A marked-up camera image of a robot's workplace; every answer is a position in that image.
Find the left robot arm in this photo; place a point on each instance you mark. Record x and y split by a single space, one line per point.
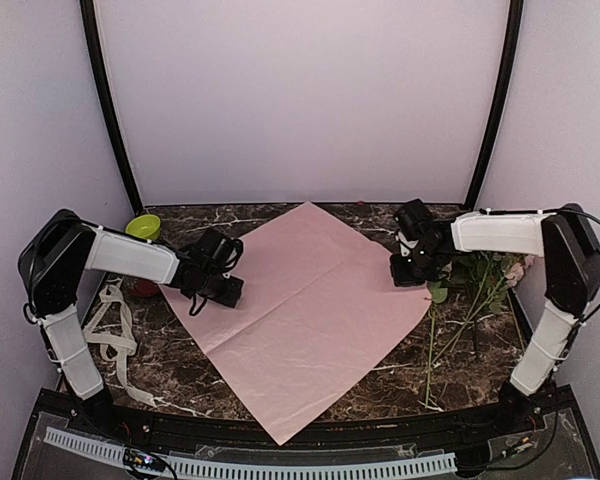
52 267

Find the pink fake flower stem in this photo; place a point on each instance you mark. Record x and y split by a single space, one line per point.
478 285

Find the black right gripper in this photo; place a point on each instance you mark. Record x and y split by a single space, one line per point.
401 278

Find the black front rail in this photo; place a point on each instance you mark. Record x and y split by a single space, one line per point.
166 425

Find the green fake leaf stem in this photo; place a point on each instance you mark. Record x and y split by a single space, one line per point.
438 295

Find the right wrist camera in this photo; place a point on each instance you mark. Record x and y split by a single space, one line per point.
413 219

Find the lime green bowl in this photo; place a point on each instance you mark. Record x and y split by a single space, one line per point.
147 227

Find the white printed ribbon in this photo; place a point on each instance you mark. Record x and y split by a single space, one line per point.
116 348

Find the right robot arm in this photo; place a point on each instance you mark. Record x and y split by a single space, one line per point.
563 239

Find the grey cable duct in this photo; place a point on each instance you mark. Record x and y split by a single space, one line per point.
233 463

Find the purple and pink wrapping paper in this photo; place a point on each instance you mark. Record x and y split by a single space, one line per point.
318 312

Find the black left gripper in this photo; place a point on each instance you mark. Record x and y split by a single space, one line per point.
231 295

